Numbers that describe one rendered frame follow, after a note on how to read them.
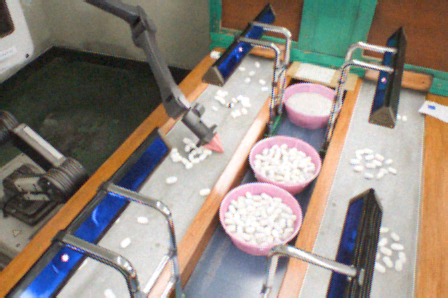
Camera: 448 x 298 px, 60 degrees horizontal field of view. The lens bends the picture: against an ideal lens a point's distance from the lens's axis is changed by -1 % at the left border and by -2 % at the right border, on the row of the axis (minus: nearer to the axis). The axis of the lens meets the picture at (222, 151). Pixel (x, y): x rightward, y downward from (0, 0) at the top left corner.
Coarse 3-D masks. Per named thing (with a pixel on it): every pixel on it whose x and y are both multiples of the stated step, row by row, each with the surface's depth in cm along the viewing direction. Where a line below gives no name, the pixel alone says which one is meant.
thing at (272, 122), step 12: (252, 24) 155; (264, 24) 153; (240, 36) 145; (288, 36) 152; (276, 48) 141; (288, 48) 155; (276, 60) 143; (288, 60) 159; (276, 72) 147; (276, 84) 150; (276, 120) 174
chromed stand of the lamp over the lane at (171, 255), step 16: (112, 192) 87; (128, 192) 86; (160, 208) 84; (64, 240) 77; (80, 240) 76; (96, 256) 75; (112, 256) 74; (176, 256) 95; (128, 272) 74; (160, 272) 89; (176, 272) 99; (128, 288) 77; (144, 288) 86; (176, 288) 104
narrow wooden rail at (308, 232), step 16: (352, 96) 180; (352, 112) 171; (336, 128) 162; (336, 144) 154; (336, 160) 147; (320, 176) 141; (320, 192) 135; (320, 208) 130; (304, 224) 125; (304, 240) 120; (288, 272) 112; (304, 272) 112; (288, 288) 108
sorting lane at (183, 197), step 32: (256, 96) 183; (224, 128) 165; (224, 160) 150; (160, 192) 137; (192, 192) 138; (128, 224) 127; (160, 224) 127; (128, 256) 118; (160, 256) 118; (64, 288) 110; (96, 288) 110
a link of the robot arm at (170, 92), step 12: (132, 36) 161; (144, 36) 155; (144, 48) 155; (156, 48) 155; (156, 60) 151; (156, 72) 151; (168, 72) 152; (168, 84) 147; (168, 96) 146; (168, 108) 146; (180, 108) 145
